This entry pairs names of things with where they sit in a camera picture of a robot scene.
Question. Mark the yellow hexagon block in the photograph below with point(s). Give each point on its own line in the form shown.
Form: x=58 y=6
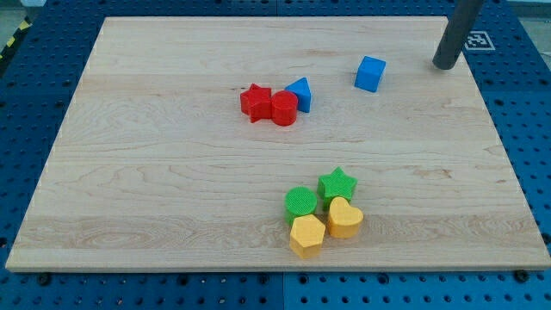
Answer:
x=307 y=236

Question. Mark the green cylinder block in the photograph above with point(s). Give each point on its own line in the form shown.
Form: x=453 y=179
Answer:
x=299 y=201

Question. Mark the yellow heart block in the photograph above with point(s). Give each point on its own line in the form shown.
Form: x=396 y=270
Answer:
x=344 y=220

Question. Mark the green star block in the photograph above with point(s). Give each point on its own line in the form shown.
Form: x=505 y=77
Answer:
x=336 y=184

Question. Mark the light wooden board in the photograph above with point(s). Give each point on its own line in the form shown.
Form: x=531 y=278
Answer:
x=156 y=169

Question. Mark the red star block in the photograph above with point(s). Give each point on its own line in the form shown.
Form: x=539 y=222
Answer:
x=256 y=103

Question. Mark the blue triangle block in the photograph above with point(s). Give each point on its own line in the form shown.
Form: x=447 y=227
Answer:
x=301 y=89

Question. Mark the red cylinder block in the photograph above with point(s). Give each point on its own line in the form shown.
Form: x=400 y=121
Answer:
x=284 y=106

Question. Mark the white fiducial marker tag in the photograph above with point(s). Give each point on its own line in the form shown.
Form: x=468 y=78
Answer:
x=478 y=40

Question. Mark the blue cube block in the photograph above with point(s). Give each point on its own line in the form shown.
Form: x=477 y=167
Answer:
x=369 y=73

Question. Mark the yellow black hazard tape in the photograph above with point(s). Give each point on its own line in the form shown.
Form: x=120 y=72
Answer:
x=16 y=39

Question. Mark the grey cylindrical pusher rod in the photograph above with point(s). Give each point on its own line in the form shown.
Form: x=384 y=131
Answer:
x=455 y=33

